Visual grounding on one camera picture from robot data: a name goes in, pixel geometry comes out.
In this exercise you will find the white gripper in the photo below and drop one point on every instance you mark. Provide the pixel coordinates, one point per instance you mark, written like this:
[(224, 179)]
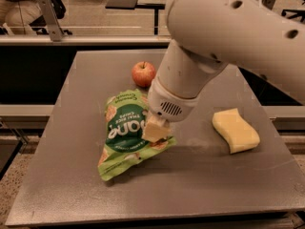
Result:
[(166, 103)]

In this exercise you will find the green rice chip bag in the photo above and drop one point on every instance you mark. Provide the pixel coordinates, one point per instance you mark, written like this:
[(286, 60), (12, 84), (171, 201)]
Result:
[(124, 147)]

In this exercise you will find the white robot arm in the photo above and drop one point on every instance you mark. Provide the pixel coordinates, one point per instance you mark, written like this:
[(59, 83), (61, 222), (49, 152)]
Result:
[(208, 35)]

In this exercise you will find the red apple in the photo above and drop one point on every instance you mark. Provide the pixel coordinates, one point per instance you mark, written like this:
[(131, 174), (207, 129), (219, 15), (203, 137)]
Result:
[(143, 74)]

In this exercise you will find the yellow sponge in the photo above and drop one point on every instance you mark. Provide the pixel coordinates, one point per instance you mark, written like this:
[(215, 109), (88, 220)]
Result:
[(237, 132)]

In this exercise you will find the seated person in background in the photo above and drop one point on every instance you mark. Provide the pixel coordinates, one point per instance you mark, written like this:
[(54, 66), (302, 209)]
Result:
[(19, 14)]

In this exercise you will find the black office chair right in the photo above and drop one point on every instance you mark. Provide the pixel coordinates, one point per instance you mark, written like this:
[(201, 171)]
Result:
[(294, 13)]

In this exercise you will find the left metal rail bracket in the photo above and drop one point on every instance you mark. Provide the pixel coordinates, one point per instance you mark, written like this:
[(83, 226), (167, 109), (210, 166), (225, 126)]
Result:
[(50, 17)]

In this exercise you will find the metal rail bracket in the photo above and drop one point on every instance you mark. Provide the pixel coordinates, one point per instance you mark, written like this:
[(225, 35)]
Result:
[(269, 4), (50, 17)]

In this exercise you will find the right metal rail bracket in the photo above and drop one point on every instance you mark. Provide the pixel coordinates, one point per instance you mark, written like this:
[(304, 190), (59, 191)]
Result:
[(269, 4)]

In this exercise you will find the metal guard rail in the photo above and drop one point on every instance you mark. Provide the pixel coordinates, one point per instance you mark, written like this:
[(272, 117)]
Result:
[(86, 41)]

